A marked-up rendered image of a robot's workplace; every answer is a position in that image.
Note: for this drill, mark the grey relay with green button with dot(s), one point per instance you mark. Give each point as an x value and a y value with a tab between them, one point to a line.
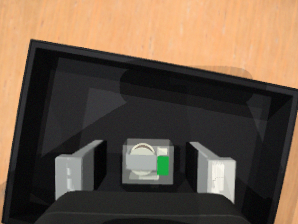
147	161

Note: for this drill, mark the black rectangular tray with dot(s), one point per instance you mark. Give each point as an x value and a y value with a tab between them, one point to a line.
71	96

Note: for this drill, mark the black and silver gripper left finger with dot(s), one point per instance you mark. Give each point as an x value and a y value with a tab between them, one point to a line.
83	170

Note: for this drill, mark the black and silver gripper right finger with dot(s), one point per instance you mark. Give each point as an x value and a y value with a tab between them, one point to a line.
208	173

